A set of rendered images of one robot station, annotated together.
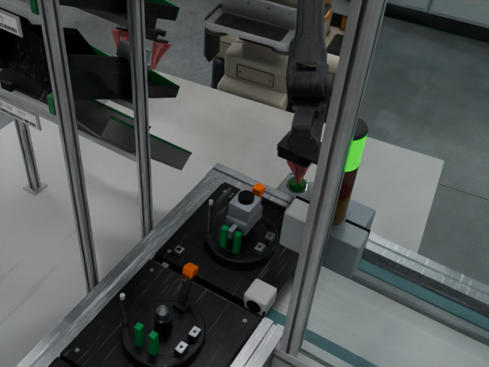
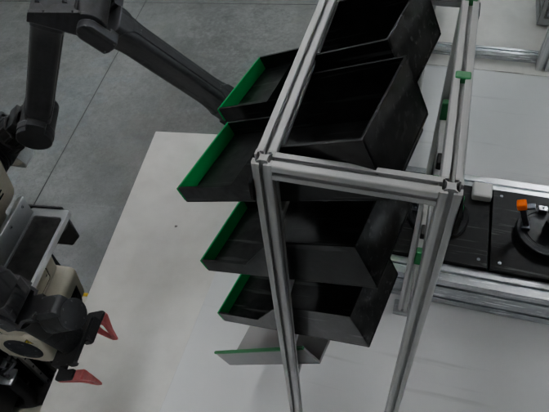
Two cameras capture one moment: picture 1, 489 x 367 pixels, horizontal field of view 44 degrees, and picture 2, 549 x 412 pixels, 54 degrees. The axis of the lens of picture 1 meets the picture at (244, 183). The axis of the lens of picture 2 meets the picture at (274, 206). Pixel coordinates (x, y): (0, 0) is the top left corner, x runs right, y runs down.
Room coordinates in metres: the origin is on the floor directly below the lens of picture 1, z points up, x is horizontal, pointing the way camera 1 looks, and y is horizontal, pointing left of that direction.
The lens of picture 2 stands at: (1.03, 0.84, 2.02)
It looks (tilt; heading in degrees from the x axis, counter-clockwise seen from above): 50 degrees down; 264
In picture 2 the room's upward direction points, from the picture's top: 7 degrees counter-clockwise
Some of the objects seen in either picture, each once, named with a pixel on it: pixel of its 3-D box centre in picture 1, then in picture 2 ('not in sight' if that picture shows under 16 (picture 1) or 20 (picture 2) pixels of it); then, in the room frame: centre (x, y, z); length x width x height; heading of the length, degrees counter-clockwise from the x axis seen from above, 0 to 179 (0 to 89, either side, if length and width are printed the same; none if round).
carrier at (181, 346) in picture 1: (162, 320); (439, 206); (0.57, 0.11, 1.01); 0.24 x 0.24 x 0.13; 63
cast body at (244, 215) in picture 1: (241, 212); not in sight; (0.79, 0.00, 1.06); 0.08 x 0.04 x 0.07; 153
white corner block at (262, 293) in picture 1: (259, 298); not in sight; (0.67, -0.05, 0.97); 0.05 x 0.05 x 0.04; 63
